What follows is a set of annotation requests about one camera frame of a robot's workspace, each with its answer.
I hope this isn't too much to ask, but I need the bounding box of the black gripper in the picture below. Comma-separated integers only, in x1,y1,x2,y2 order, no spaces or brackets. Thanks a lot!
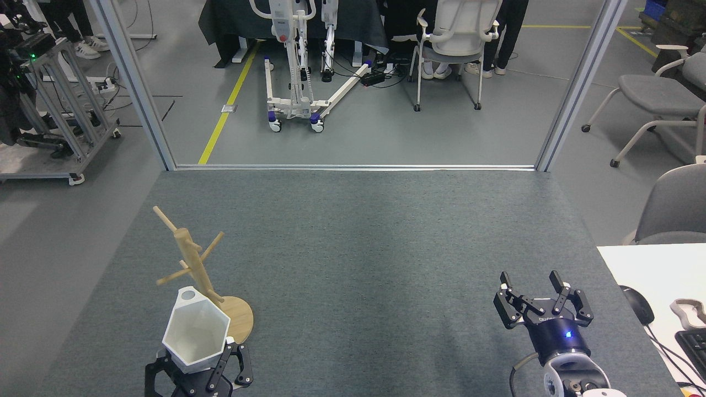
145,342,253,397
494,270,594,366

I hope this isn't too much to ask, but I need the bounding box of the white hexagonal cup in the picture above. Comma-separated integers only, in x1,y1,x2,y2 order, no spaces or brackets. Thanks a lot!
162,287,231,374

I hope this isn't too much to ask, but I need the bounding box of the wooden cup rack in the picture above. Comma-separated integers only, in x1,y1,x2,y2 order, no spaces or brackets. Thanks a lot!
153,206,254,344

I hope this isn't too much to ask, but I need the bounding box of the black computer mouse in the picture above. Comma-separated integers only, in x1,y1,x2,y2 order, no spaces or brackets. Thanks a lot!
619,285,655,326

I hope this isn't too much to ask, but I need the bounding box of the white desk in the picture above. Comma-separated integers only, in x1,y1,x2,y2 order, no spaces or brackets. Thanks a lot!
597,244,706,397

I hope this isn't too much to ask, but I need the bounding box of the white grey handheld device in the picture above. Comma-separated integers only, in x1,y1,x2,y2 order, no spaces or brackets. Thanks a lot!
670,298,706,331

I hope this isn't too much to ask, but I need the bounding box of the black keyboard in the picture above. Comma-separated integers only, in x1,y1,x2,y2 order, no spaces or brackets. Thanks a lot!
675,329,706,382

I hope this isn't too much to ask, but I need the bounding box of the grey chair backrest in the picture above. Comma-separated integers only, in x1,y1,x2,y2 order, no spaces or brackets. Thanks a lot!
623,164,706,245

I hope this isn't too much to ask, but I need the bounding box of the grey chair with armrest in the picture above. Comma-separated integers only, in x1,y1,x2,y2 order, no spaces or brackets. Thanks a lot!
581,44,706,168

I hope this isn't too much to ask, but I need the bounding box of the standing person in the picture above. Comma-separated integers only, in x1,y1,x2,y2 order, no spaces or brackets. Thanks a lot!
465,0,529,77

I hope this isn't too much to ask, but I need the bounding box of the white office chair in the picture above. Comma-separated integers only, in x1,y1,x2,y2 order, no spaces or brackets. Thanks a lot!
408,0,504,112

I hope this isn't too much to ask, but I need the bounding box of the seated person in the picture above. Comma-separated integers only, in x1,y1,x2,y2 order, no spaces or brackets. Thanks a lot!
383,0,454,81

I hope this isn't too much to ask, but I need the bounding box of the white wheeled stand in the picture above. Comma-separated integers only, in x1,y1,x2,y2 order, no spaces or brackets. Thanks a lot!
249,0,376,133

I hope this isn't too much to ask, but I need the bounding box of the person in white shoes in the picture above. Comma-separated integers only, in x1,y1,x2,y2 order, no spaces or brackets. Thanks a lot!
36,0,110,60

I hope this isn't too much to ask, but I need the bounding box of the black table cloth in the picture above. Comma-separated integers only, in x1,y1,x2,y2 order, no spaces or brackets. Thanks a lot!
199,0,389,69

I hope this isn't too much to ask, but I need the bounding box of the narrow white stand column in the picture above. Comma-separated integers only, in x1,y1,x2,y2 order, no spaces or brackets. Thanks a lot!
321,0,338,83

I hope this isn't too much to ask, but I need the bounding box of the silver frame post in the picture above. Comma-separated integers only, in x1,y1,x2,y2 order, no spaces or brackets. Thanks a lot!
88,0,177,171
535,0,629,173

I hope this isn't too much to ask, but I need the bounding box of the aluminium frame cart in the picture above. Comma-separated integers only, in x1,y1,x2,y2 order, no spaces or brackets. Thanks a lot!
0,33,122,186

